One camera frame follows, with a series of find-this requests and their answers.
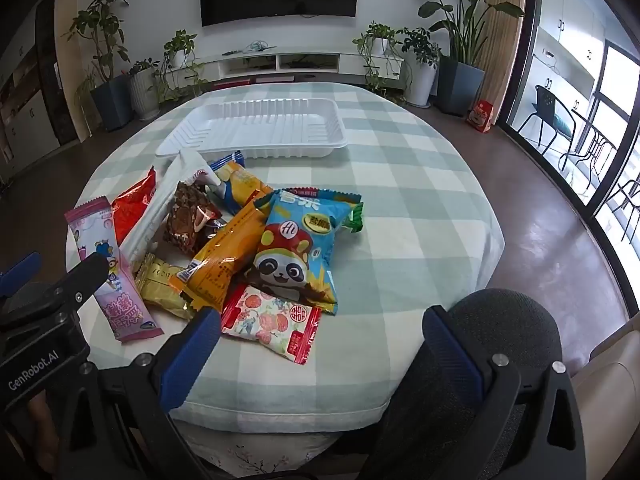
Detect large-leaf plant in blue pot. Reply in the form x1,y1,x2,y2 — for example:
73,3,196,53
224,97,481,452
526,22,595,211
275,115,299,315
397,0,527,117

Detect orange snack packet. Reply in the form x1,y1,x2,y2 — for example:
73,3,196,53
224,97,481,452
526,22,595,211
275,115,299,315
169,190,275,314

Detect beige curtain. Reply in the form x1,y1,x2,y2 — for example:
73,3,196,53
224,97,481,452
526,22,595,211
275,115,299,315
472,0,529,126

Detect white balcony cabinets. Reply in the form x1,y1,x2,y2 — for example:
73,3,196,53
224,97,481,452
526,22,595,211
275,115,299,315
530,0,608,91

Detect gold foil snack packet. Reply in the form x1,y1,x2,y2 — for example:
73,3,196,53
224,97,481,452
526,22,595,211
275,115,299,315
133,253,197,322

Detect green snack packet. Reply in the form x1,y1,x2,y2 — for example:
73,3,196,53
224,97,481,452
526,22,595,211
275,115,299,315
282,187,364,234

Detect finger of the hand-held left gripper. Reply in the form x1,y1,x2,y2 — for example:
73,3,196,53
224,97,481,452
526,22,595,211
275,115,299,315
0,254,110,332
0,252,44,297

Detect glass balcony table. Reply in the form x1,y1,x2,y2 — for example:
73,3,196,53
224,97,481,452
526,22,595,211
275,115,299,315
557,109,620,173

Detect plant in white ribbed pot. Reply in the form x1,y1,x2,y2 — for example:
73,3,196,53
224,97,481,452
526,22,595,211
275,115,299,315
126,57,162,122

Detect long grey-white packet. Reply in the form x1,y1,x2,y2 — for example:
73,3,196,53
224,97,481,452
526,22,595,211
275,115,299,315
120,148,224,267

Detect beige sofa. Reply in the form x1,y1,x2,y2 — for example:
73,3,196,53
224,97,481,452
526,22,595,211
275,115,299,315
570,310,640,480

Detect trailing plant in white pot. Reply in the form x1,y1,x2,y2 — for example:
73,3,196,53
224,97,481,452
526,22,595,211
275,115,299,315
351,21,402,98
152,29,210,107

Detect red snack packet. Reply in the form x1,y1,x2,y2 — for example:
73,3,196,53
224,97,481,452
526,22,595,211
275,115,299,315
111,166,157,247

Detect white television cabinet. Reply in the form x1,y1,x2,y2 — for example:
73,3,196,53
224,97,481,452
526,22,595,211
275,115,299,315
197,49,406,86

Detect tall plant in grey-blue pot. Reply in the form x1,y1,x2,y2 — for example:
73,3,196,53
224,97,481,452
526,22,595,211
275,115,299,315
61,0,135,132

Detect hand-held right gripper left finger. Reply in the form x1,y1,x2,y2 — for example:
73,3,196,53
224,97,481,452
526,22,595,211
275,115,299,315
60,307,223,480

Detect dark brown snack packet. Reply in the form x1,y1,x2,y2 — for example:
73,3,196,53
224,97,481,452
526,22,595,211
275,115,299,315
164,181,224,257

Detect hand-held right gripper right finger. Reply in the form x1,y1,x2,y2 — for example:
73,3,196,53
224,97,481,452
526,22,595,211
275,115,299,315
422,305,586,480

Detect white plastic tray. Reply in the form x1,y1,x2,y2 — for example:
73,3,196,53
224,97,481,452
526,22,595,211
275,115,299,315
155,97,349,161

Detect red bag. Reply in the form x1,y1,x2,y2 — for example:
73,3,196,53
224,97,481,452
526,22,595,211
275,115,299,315
466,100,496,134

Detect red white fruit-print packet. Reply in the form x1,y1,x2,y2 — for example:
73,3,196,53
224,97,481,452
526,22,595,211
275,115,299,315
220,284,323,366

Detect wall cabinet unit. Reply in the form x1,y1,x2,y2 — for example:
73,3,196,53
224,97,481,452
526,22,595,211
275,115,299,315
0,0,78,181

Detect blue panda snack packet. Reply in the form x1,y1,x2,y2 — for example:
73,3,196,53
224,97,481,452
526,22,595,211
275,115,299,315
243,189,353,317

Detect bushy plant in tall white pot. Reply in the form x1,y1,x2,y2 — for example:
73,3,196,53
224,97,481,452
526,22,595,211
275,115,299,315
396,26,442,108

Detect white floral cloth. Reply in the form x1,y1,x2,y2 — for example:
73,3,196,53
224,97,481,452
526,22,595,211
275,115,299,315
172,420,351,480

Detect blue and yellow snack packet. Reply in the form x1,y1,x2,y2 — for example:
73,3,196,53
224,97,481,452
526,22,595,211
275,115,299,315
209,151,275,217

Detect black balcony chair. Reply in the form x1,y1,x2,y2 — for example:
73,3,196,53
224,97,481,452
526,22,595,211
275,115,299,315
517,84,585,157
592,177,640,242

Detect pink cartoon snack packet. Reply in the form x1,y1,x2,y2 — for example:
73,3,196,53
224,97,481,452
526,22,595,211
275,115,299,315
65,196,164,344

